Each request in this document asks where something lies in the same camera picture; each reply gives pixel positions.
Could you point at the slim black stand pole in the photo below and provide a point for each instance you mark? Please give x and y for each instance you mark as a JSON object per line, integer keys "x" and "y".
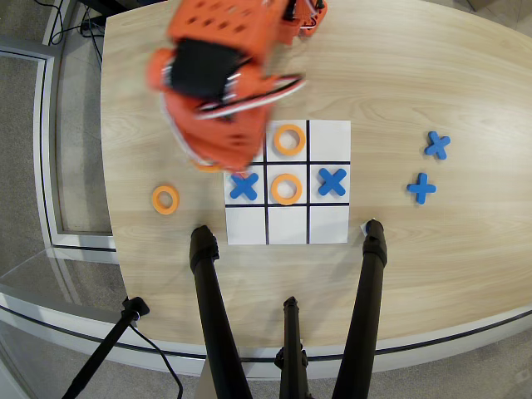
{"x": 104, "y": 349}

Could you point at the white glass partition frame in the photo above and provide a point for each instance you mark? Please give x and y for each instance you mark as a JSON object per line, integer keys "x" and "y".
{"x": 43, "y": 145}

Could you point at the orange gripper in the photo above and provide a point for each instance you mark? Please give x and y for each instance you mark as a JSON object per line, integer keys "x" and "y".
{"x": 233, "y": 160}

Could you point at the blue foam cross piece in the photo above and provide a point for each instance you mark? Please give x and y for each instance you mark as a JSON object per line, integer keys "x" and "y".
{"x": 437, "y": 145}
{"x": 332, "y": 182}
{"x": 244, "y": 187}
{"x": 421, "y": 188}

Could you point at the thick black tripod leg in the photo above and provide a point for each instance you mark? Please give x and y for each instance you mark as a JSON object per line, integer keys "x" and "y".
{"x": 367, "y": 291}
{"x": 212, "y": 307}

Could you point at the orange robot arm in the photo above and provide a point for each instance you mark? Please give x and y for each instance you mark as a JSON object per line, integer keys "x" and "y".
{"x": 232, "y": 29}

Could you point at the white tic-tac-toe grid board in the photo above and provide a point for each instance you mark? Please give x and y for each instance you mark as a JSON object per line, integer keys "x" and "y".
{"x": 287, "y": 226}

